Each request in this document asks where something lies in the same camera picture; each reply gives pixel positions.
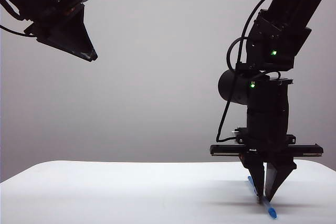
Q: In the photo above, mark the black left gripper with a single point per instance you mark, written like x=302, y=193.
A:
x=52, y=16

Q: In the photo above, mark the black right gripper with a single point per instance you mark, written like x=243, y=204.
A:
x=265, y=145

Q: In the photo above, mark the blue translucent ballpoint pen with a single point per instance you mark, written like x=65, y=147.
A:
x=270, y=210

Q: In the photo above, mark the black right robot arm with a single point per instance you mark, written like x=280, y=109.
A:
x=286, y=19

